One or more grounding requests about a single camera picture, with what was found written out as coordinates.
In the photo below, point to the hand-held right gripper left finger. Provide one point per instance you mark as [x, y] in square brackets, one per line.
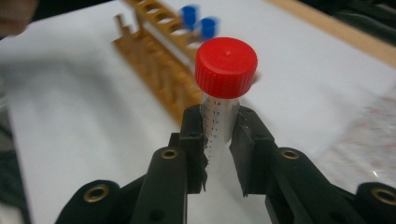
[168, 174]

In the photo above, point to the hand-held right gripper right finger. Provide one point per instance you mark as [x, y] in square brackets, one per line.
[264, 161]

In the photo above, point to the red-capped test tube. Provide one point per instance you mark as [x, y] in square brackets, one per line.
[225, 68]

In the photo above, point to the wooden test tube rack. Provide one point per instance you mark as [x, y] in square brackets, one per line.
[155, 71]

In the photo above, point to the blue-capped test tube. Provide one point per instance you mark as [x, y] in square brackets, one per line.
[208, 28]
[189, 15]

